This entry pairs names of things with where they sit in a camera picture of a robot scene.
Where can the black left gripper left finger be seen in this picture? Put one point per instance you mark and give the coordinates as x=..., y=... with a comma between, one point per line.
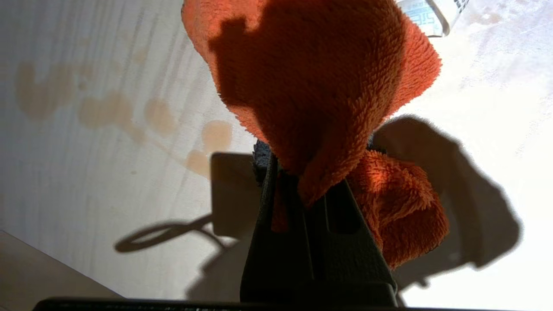
x=276, y=259

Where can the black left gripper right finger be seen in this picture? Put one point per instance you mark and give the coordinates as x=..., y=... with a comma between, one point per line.
x=350, y=259

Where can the orange microfibre cloth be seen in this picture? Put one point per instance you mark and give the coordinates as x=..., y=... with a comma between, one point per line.
x=311, y=77

